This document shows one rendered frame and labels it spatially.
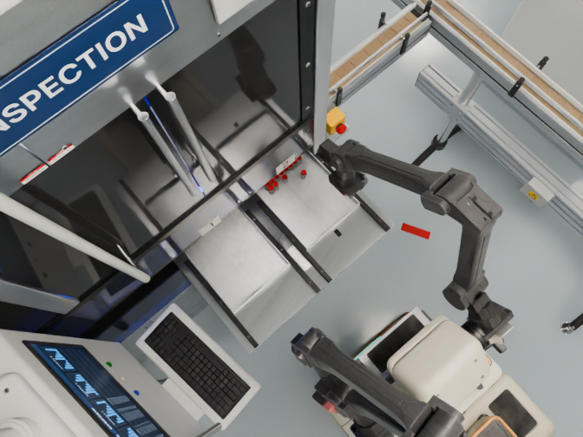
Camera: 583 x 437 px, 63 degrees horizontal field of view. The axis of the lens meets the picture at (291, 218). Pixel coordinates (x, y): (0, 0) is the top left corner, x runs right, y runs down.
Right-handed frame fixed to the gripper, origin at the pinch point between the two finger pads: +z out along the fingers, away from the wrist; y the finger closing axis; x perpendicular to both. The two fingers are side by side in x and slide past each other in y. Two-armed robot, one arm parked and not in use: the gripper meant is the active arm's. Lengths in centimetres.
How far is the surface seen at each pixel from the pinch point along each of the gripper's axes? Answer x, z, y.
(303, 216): 11.8, 19.1, 11.3
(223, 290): 51, 20, 10
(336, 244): 10.0, 21.5, -4.3
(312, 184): 0.5, 18.0, 18.3
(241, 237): 33.9, 17.9, 20.6
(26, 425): 93, -51, -12
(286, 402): 66, 113, -22
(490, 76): -83, 19, 4
